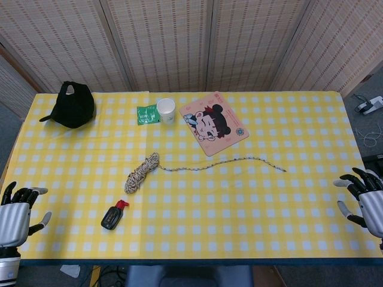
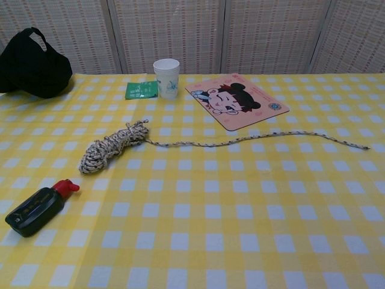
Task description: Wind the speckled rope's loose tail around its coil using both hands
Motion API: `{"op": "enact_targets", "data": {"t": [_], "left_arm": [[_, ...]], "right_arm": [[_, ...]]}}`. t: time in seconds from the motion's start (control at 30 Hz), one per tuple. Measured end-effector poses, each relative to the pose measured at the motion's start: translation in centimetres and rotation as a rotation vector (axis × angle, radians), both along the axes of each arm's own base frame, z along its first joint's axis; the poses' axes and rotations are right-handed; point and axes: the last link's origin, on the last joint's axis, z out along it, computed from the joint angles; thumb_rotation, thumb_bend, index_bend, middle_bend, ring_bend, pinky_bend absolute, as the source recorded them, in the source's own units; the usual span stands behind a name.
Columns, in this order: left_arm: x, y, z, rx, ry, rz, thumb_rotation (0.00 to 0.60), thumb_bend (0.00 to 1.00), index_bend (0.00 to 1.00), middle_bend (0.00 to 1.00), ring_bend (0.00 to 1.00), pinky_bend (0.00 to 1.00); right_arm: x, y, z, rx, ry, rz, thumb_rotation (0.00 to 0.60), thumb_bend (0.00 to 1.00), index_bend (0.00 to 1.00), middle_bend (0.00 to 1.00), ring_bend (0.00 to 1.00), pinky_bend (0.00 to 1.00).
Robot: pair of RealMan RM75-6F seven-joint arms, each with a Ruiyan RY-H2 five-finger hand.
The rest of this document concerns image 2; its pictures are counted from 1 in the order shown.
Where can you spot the white paper cup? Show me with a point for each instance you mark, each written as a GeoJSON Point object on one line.
{"type": "Point", "coordinates": [167, 85]}

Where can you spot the green foil packet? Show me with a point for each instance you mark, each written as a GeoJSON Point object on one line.
{"type": "Point", "coordinates": [139, 90]}

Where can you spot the pink cartoon mouse pad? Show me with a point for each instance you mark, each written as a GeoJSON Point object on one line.
{"type": "Point", "coordinates": [258, 103]}

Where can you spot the yellow checked tablecloth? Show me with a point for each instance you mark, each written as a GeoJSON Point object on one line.
{"type": "Point", "coordinates": [210, 225]}

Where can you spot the woven bamboo folding screen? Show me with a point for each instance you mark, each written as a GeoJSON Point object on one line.
{"type": "Point", "coordinates": [180, 30]}

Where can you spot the black red small tool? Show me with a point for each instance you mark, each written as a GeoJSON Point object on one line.
{"type": "Point", "coordinates": [33, 210]}

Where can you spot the black baseball cap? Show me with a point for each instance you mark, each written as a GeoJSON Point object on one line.
{"type": "Point", "coordinates": [30, 72]}

